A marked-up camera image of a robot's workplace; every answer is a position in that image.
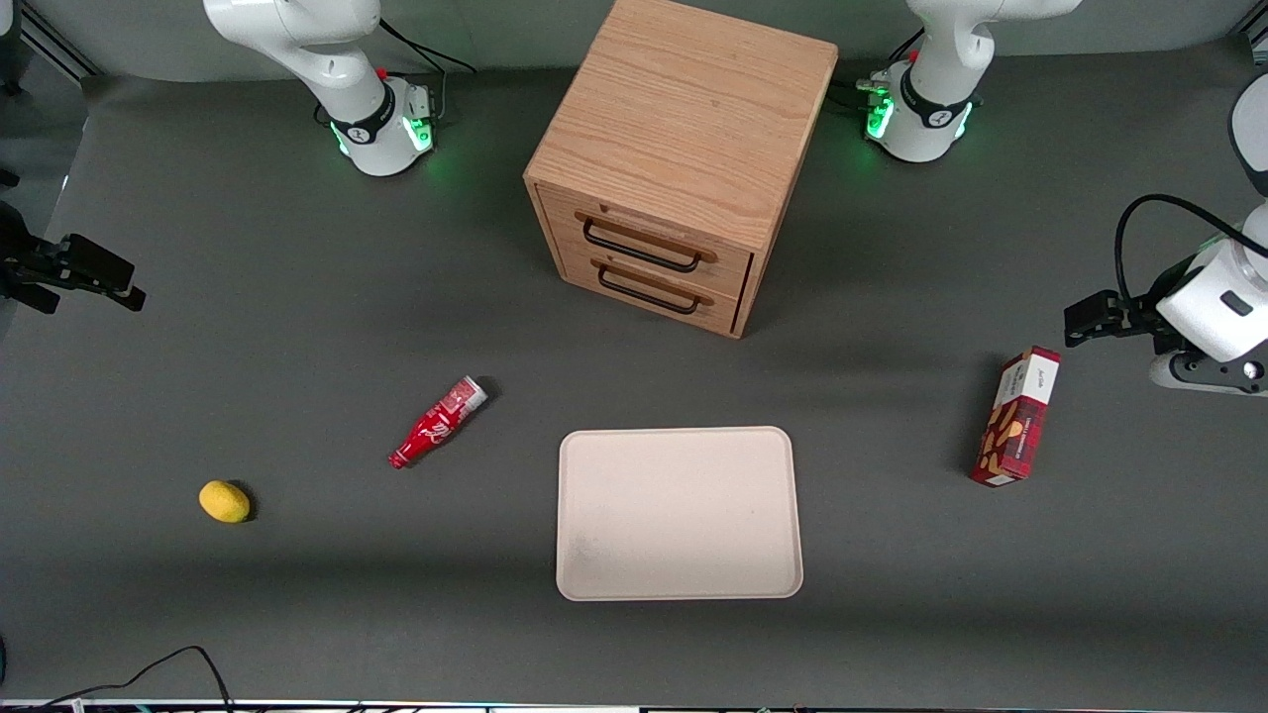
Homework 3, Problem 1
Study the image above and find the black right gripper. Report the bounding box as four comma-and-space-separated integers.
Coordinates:
0, 202, 148, 316

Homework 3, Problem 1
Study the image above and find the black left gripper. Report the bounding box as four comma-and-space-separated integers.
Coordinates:
1064, 289, 1182, 359

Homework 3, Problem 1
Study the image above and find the red cookie box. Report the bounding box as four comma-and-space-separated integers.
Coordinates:
970, 346, 1062, 488

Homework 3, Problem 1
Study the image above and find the beige rectangular tray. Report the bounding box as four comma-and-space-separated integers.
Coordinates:
556, 426, 804, 602

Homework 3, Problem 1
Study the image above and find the yellow lemon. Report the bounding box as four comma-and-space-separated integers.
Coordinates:
198, 480, 252, 524

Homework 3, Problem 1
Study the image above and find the wooden drawer with short front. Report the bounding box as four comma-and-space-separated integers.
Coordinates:
540, 186, 756, 298

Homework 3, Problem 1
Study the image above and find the red plastic soda bottle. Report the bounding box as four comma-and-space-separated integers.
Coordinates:
388, 375, 489, 470

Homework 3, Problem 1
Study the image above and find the wooden drawer cabinet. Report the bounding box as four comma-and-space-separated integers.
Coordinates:
523, 0, 840, 341

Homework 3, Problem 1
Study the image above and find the wooden drawer with tall front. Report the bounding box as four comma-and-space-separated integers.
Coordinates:
557, 241, 746, 334

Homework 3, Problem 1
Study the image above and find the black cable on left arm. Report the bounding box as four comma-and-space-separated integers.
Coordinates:
1113, 194, 1251, 300

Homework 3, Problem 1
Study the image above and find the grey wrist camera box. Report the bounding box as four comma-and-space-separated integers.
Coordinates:
1149, 349, 1268, 398

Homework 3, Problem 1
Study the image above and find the aluminium frame profile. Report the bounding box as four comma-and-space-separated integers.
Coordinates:
18, 3, 102, 82

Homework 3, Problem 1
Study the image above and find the black cable at table edge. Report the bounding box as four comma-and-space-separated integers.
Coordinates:
0, 646, 235, 713

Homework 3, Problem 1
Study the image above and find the black metal drawer handle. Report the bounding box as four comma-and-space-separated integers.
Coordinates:
581, 219, 703, 274
596, 264, 701, 317

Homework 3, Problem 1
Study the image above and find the black cable at right arm base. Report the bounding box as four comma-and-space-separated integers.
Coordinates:
378, 18, 478, 122

